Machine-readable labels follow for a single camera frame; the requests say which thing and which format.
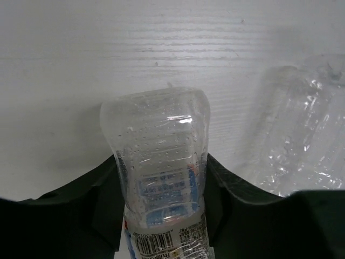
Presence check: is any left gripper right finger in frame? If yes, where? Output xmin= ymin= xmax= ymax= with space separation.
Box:
xmin=206 ymin=155 xmax=344 ymax=258

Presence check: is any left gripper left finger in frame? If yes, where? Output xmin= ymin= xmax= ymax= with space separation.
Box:
xmin=1 ymin=157 xmax=124 ymax=258

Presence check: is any clear bottle white blue label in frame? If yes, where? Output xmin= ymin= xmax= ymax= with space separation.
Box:
xmin=100 ymin=87 xmax=215 ymax=258

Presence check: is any clear unlabelled plastic bottle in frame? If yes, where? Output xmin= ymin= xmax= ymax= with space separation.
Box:
xmin=234 ymin=54 xmax=344 ymax=196

